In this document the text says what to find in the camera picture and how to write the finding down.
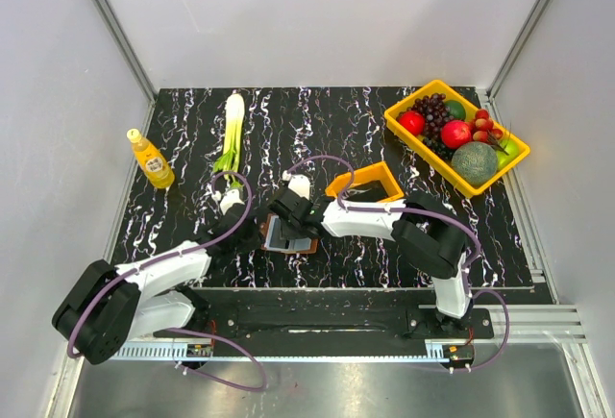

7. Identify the brown leather card holder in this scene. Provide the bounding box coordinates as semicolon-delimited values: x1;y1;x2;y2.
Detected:
259;213;318;255

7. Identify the small orange plastic bin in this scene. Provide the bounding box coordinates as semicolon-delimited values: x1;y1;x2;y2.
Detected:
347;161;405;204

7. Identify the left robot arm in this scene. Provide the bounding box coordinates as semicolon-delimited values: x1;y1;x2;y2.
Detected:
52;205;261;365

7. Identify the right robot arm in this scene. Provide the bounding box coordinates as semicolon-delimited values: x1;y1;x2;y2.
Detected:
268;186;480;337

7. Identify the black credit card in bin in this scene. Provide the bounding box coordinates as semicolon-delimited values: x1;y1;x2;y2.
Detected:
347;183;389;203

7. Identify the yellow juice bottle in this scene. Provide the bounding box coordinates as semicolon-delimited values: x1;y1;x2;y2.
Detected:
126;129;175;189

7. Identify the red apple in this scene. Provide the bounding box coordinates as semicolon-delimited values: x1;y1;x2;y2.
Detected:
397;111;426;136

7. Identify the dark purple grape bunch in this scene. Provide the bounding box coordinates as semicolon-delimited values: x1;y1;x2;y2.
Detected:
410;93;455;161

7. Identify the red pomegranate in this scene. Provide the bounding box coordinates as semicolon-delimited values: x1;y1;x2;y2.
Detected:
440;120;473;149

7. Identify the green netted melon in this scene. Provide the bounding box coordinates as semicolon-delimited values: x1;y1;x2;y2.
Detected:
451;141;498;187

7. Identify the dark green avocado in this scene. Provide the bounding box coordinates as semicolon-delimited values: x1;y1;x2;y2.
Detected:
444;100;466;121

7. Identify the red lychee cluster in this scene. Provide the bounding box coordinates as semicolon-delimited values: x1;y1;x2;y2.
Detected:
469;109;504;143

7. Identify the green apple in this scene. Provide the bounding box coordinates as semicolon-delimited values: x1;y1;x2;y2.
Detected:
496;139;521;171

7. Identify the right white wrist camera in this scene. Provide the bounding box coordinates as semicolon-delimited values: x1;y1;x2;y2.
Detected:
283;171;311;199

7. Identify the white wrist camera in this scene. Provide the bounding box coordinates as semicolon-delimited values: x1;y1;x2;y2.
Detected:
283;171;311;199
212;187;245;214

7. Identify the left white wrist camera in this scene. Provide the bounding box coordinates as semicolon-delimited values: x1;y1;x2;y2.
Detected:
212;187;245;214

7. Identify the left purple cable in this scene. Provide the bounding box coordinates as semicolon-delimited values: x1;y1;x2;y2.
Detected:
66;170;269;393

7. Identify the purple cable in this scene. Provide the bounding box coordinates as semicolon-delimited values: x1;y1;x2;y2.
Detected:
66;170;269;393
283;154;511;374

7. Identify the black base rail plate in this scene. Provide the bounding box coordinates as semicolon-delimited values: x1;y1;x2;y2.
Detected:
153;287;496;342

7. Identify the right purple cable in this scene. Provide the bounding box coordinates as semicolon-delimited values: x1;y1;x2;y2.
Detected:
283;154;511;374

